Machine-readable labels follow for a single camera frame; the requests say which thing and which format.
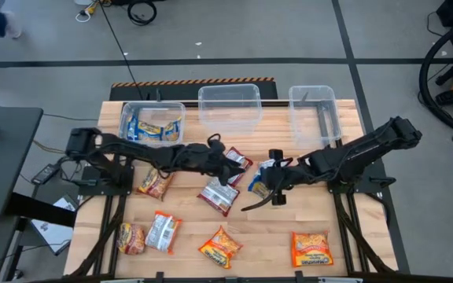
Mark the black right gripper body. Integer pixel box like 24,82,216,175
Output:
268,148,308,206

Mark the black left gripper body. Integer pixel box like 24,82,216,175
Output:
186,139,234,186

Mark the blue Maruchan ramen packet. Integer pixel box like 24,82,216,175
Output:
159,116,183,142
126,116,164,142
248,156,293,200

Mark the orange Maruchan ramen packet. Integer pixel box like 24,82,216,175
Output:
197,225,244,270
290,230,334,268
144,210,183,255

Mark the clear plastic bin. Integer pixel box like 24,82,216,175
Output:
197,83,262,134
288,85,344,149
118,101,187,147

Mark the black hazard-striped floor mat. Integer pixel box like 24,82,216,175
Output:
109,76,279,102

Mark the black power adapter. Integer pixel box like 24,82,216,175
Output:
31,163,61,186

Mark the white paper booklet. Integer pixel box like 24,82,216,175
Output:
31,195,79,257

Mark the black side desk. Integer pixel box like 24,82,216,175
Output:
0,105,45,222

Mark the long black floor cable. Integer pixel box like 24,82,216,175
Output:
98,0,147,101

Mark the thin black floor cable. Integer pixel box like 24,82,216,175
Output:
0,101,100,122

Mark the coiled black cable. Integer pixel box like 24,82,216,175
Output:
127,0,158,27

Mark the black vacuum hose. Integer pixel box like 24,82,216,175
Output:
418,17,453,139

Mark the white and yellow cable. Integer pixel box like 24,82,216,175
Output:
75,0,101,24

